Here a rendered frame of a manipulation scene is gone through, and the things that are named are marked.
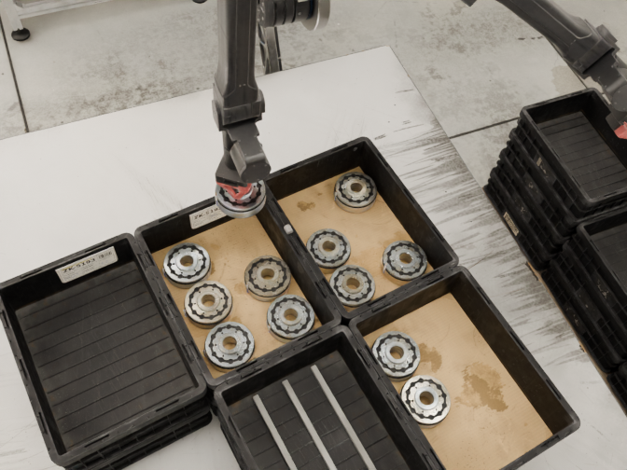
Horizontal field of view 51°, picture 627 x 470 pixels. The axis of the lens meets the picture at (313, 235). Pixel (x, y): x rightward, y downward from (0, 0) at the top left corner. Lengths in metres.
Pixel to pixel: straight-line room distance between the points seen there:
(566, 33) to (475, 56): 2.07
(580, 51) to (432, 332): 0.64
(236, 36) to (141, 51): 2.21
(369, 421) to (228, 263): 0.47
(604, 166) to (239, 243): 1.32
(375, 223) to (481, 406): 0.48
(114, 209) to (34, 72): 1.49
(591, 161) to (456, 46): 1.18
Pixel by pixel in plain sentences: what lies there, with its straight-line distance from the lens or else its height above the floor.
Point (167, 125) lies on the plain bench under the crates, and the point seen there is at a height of 0.70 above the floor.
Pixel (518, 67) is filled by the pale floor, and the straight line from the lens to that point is 3.33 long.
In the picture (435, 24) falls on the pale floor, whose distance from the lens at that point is 3.41.
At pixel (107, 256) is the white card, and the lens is 1.50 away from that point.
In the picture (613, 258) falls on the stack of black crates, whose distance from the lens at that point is 2.34.
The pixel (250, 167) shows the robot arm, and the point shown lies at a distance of 1.15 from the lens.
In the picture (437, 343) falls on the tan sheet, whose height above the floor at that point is 0.83.
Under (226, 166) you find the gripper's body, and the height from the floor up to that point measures 1.15.
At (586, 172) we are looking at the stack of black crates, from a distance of 2.35.
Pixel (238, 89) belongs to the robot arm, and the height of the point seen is 1.38.
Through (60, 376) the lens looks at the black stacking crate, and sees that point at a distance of 1.48.
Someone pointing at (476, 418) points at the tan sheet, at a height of 0.83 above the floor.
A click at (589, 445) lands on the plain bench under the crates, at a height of 0.70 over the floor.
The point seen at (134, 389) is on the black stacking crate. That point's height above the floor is 0.83.
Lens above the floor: 2.17
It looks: 59 degrees down
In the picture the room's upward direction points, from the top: 8 degrees clockwise
